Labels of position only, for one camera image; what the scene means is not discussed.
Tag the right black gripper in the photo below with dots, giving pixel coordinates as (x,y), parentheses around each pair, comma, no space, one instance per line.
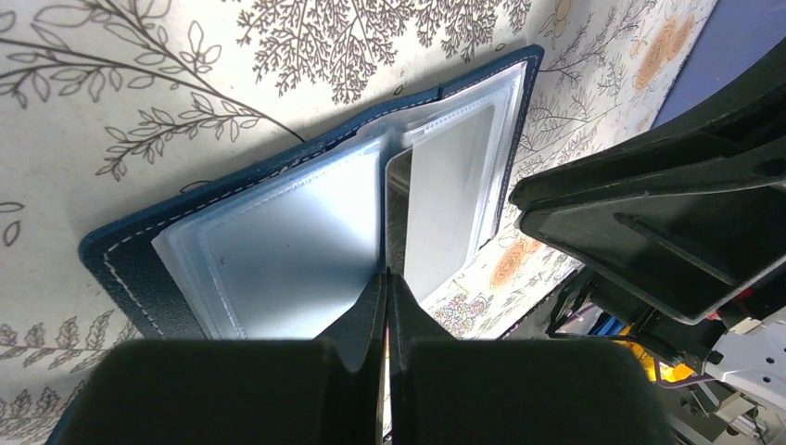
(694,282)

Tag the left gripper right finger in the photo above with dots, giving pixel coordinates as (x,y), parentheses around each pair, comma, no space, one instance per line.
(534,391)

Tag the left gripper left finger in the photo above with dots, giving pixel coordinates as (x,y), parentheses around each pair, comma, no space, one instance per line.
(326,390)

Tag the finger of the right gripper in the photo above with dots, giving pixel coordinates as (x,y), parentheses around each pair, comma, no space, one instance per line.
(747,113)

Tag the blue leather card holder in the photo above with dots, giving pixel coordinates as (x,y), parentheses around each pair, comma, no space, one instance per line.
(283,248)

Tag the blue plastic compartment tray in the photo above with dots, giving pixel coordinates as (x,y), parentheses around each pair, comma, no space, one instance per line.
(737,34)

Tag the floral patterned bed sheet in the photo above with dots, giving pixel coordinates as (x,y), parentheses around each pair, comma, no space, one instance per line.
(108,107)

